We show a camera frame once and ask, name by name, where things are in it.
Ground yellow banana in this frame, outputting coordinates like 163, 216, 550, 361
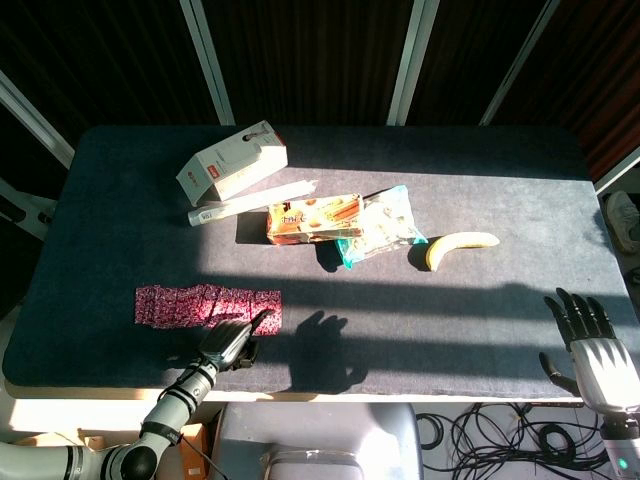
426, 232, 501, 273

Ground white sneaker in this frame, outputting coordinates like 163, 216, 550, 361
605, 190, 640, 255

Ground brown cardboard box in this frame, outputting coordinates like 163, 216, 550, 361
178, 422, 211, 476

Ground orange biscuit box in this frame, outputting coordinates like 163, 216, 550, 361
265, 193, 365, 247

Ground black cables bundle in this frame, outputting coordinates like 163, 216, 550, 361
415, 400, 612, 480

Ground grey chair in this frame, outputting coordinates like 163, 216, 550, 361
208, 402, 425, 480

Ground clear plastic snack bag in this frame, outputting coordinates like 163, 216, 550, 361
333, 185, 429, 272

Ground white tube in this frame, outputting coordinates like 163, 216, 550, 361
187, 179, 320, 226

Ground white cardboard box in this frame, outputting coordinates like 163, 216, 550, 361
175, 120, 290, 207

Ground dark blue table mat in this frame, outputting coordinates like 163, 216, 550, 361
1, 124, 635, 400

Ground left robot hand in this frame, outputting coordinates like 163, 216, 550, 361
198, 308, 276, 373

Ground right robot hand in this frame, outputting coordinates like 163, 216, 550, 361
538, 287, 640, 414

